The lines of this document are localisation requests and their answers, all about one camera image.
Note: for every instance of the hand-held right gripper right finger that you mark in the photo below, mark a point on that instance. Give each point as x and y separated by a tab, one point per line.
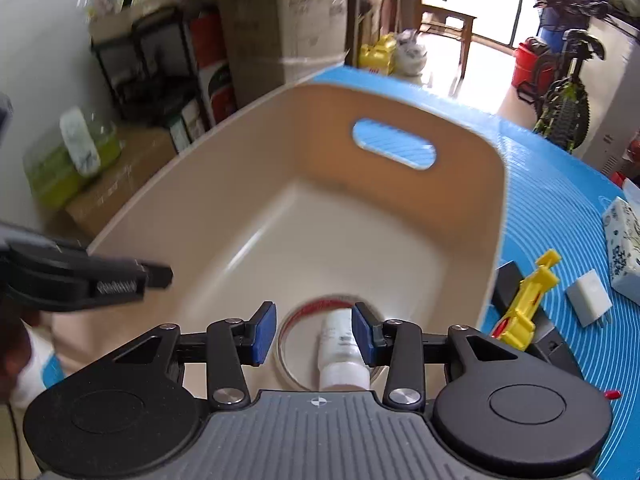
361	332

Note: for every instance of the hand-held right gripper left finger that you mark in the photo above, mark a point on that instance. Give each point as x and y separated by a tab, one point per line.
265	332

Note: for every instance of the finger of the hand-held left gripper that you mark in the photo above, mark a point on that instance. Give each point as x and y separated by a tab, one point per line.
115	285

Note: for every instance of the white plastic bottle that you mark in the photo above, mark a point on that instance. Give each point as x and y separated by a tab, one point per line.
337	345

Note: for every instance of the clear tape roll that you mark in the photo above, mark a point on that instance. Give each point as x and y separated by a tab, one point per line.
284	355

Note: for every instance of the beige plastic storage bin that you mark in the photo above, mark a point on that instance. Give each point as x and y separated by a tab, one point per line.
350	185

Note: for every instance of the yellow plastic tool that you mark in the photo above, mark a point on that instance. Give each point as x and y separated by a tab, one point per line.
525	305

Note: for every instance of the white power adapter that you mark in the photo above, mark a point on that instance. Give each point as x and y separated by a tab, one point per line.
590	297

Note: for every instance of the green clear plastic container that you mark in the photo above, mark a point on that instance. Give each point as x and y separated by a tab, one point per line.
50	180

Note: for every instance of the low brown cardboard box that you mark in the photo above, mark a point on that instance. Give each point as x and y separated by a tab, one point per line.
135	160

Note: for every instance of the black flat box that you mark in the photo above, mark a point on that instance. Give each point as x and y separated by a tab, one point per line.
507	280

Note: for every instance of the black metal shelf rack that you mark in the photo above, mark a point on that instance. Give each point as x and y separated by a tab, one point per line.
150	85

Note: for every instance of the blue ringed mat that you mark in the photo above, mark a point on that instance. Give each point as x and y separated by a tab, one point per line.
550	210

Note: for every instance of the open cardboard box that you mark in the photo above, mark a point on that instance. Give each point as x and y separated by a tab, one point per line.
125	17

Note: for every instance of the small red object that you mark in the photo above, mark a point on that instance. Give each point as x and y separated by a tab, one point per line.
612	394

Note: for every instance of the floral tissue box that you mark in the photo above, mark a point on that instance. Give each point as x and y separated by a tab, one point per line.
622	240

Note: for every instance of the yellow plastic bag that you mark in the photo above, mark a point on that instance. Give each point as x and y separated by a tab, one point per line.
377	55

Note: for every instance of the white plastic bag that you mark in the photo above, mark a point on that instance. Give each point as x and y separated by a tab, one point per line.
411	52

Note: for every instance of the green black bicycle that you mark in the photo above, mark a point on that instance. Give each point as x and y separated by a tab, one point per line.
565	105

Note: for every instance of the large cardboard box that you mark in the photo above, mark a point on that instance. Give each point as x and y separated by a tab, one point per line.
300	25

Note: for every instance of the white appliance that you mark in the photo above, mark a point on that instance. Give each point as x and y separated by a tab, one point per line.
615	110

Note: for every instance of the blue barrel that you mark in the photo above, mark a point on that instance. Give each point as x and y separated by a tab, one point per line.
550	35

